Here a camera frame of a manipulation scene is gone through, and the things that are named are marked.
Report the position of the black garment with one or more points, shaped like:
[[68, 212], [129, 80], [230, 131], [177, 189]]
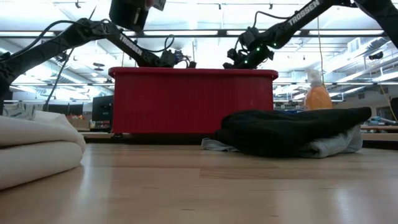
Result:
[[280, 130]]

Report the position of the light grey garment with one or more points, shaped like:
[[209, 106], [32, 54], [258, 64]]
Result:
[[329, 146]]

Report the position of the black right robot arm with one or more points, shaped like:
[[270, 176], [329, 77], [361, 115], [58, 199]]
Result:
[[303, 14]]

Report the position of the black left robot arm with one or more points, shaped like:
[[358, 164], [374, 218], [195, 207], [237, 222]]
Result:
[[74, 34]]

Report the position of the red plastic laundry bin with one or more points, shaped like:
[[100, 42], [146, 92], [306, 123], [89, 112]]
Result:
[[186, 102]]

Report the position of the black ceiling dome fixture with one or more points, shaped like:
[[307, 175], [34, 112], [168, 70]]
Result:
[[179, 54]]

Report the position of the black ceiling disc fixture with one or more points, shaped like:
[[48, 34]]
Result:
[[99, 66]]

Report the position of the black monitor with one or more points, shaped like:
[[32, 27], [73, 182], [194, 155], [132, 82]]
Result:
[[102, 109]]

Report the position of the orange spray bottle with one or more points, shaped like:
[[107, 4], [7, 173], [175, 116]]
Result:
[[317, 98]]

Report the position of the brown cardboard box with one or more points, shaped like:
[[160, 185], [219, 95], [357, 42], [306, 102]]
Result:
[[79, 123]]

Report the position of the blue grey machine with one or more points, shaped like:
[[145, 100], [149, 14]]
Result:
[[384, 120]]

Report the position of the white canvas tote bag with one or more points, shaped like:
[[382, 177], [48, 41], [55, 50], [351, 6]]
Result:
[[34, 155]]

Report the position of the black aluminium table frame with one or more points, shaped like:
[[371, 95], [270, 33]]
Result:
[[99, 140]]

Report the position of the black ceiling camera dome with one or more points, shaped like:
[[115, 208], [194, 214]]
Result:
[[375, 55]]

